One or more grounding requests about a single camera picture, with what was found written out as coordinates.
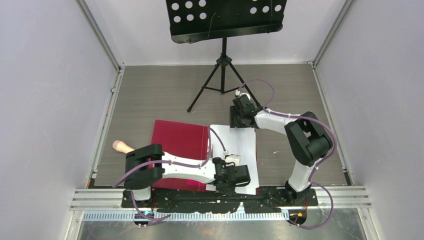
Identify stack of white paper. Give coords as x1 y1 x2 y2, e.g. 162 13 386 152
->
209 124 259 195

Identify black music stand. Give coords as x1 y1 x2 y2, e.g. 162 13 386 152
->
165 0 287 112

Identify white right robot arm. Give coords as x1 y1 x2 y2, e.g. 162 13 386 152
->
230 91 334 205

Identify pink plastic cylinder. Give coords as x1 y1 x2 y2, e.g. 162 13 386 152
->
112 140 135 154

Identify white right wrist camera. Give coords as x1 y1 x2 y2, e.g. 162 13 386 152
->
234 89 252 101

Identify aluminium frame rail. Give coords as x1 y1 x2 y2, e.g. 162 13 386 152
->
82 209 289 222

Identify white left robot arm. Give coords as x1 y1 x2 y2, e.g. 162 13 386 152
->
114 142 251 207

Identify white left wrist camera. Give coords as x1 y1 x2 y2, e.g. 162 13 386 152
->
224 154 241 166

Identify red plastic folder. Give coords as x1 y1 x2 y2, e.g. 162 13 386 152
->
150 119 260 194

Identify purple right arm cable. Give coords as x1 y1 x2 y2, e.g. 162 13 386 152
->
234 78 338 230

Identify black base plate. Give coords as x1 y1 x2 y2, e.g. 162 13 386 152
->
136 186 318 214

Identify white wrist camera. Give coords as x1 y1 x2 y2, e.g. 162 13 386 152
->
224 154 241 166
234 89 252 101

